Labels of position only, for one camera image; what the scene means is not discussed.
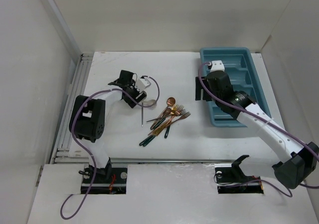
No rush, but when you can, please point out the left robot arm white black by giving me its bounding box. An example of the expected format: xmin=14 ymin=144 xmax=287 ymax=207
xmin=69 ymin=70 xmax=150 ymax=183

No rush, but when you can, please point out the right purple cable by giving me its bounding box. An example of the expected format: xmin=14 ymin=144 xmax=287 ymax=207
xmin=197 ymin=61 xmax=319 ymax=198

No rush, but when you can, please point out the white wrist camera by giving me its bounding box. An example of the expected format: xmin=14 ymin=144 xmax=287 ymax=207
xmin=209 ymin=60 xmax=225 ymax=73
xmin=135 ymin=77 xmax=151 ymax=91

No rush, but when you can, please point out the purple cable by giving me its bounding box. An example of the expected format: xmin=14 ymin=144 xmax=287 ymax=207
xmin=60 ymin=76 xmax=160 ymax=219
xmin=197 ymin=61 xmax=319 ymax=198

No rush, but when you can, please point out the green loop handle utensil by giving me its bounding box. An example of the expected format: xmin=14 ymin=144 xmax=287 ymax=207
xmin=139 ymin=135 xmax=156 ymax=147

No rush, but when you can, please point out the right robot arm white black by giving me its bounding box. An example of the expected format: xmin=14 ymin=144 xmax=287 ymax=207
xmin=195 ymin=70 xmax=319 ymax=189

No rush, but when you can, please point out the aluminium rail frame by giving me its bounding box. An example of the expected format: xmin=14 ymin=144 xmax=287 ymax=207
xmin=48 ymin=53 xmax=93 ymax=164

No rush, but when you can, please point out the gold fork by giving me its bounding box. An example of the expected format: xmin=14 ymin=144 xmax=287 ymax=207
xmin=148 ymin=105 xmax=184 ymax=135

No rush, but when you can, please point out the copper fork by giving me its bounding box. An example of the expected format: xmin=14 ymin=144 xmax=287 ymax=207
xmin=151 ymin=112 xmax=191 ymax=137

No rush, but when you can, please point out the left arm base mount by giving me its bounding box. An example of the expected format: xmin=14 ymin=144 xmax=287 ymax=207
xmin=79 ymin=166 xmax=128 ymax=195

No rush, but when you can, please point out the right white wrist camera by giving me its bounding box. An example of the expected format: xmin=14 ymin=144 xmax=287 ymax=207
xmin=209 ymin=60 xmax=225 ymax=73

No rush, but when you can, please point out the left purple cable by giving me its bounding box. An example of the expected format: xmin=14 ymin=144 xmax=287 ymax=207
xmin=60 ymin=76 xmax=160 ymax=219

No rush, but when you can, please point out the copper spoon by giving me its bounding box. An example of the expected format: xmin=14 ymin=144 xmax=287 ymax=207
xmin=150 ymin=97 xmax=176 ymax=130

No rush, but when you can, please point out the blue plastic cutlery tray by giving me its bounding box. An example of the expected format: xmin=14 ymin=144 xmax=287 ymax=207
xmin=200 ymin=47 xmax=271 ymax=128

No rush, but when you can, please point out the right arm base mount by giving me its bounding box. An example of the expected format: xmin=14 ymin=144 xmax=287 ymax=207
xmin=213 ymin=155 xmax=264 ymax=194

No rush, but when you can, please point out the silver round spoon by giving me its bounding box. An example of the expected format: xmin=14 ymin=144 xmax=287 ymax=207
xmin=141 ymin=99 xmax=157 ymax=127

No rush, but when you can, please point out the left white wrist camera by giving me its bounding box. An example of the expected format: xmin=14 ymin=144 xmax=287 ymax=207
xmin=135 ymin=77 xmax=151 ymax=91

